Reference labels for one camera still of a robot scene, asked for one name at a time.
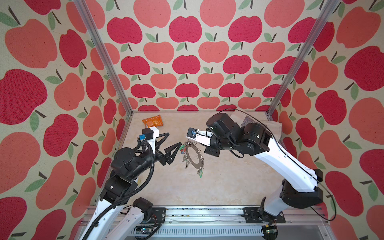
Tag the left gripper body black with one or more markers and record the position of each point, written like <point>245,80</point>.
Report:
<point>158,156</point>

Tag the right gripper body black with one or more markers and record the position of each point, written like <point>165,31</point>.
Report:
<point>215,145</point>

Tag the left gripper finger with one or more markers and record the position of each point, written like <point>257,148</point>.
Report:
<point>171,152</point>
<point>160,139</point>

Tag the metal ring plate with keyrings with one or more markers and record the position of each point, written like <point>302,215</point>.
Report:
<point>192,156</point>

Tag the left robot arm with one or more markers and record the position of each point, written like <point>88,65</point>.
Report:
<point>132,170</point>

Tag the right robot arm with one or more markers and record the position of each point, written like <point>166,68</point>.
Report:
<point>299,188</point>

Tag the orange snack packet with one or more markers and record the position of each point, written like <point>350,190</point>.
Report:
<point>155,121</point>

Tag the canvas Monet tote bag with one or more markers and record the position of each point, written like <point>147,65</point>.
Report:
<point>256,117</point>

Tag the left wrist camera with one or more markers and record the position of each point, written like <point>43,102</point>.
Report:
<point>150,135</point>

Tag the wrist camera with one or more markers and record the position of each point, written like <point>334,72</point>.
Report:
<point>150,135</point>
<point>202,137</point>

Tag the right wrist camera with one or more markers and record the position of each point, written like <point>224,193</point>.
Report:
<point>202,137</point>

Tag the front aluminium rail base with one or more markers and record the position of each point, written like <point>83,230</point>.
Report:
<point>209,223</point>

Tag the left aluminium frame post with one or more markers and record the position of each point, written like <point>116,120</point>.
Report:
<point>90,24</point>

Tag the aluminium frame post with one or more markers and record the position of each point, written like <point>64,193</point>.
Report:
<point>319,24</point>
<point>90,24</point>

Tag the right aluminium frame post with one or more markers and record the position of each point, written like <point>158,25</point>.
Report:
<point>319,24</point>

